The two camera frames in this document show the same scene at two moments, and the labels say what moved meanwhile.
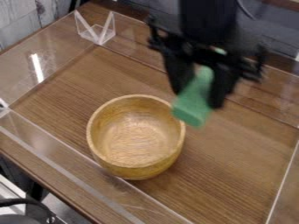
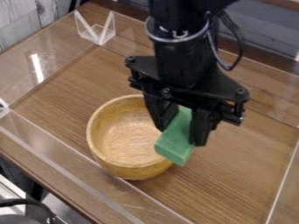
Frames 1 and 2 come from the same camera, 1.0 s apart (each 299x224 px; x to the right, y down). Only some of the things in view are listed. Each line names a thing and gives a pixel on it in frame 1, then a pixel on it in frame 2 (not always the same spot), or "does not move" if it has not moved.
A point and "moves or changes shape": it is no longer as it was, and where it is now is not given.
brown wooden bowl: [135, 136] does not move
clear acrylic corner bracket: [98, 34] does not move
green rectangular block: [191, 106] moves or changes shape
